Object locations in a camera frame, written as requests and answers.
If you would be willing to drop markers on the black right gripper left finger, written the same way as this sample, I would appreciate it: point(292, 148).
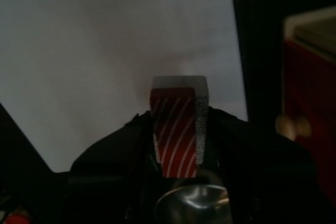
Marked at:
point(109, 175)

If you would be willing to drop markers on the white cutting board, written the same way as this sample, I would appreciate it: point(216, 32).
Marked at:
point(109, 38)

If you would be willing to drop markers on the metal bowl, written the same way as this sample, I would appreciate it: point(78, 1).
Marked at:
point(194, 206)

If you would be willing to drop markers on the wooden drawer box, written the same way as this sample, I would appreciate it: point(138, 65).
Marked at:
point(312, 28)

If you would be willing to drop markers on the salmon nigiri sushi toy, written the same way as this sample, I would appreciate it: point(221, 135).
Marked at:
point(177, 133)

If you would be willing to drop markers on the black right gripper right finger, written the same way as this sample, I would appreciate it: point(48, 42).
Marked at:
point(270, 182)

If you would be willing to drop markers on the red drawer with wooden knob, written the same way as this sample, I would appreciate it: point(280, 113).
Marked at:
point(312, 103)

